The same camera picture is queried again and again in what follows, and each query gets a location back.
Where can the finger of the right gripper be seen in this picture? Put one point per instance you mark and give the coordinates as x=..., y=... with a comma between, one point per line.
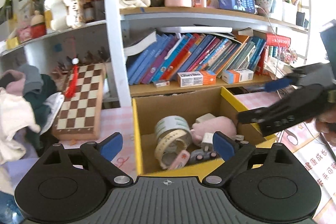
x=297, y=106
x=278, y=84

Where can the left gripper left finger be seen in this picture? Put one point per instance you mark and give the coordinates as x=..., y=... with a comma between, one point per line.
x=100, y=156

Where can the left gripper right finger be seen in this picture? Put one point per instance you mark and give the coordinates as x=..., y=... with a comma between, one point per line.
x=235, y=157

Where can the white power adapter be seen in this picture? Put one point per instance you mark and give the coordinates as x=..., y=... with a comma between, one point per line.
x=207, y=141

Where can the white power bank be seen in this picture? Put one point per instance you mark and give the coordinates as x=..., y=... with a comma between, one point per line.
x=204, y=118

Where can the person's right hand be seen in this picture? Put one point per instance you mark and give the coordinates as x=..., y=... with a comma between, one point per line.
x=321, y=124

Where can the pink plush toy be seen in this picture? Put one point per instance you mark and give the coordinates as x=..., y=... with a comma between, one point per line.
x=221, y=124

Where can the small purple toy car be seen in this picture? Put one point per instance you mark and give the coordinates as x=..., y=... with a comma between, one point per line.
x=199, y=156

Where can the wooden chessboard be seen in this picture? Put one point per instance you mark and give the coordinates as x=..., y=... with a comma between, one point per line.
x=79, y=116

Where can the yellow-rimmed cardboard box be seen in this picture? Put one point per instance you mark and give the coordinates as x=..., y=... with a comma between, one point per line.
x=147, y=111

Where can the white tape roll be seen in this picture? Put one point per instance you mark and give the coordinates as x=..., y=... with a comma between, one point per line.
x=171, y=123

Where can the beige measuring tape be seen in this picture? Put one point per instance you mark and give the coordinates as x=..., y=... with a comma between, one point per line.
x=170, y=144

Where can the pink checkered table mat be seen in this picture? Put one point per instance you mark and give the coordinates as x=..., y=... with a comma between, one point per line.
x=290, y=178

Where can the red tassel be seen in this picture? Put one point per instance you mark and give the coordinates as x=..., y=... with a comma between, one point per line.
x=70, y=92

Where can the white and orange medicine box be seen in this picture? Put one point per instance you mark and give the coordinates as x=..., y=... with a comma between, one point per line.
x=196, y=78

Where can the smartphone showing video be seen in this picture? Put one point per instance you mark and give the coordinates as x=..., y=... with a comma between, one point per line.
x=247, y=6

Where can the small red white box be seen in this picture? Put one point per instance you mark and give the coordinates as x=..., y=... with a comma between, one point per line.
x=161, y=83

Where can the pile of clothes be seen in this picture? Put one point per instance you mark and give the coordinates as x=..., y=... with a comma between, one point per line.
x=29, y=104

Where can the wooden bookshelf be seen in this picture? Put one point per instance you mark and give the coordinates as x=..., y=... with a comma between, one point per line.
x=137, y=21

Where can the row of leaning books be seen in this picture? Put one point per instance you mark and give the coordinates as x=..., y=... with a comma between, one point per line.
x=163, y=56

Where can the white plush cat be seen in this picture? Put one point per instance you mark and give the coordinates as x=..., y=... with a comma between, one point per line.
x=65, y=13

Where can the white shelf post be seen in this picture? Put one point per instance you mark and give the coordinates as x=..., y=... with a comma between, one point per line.
x=116, y=67

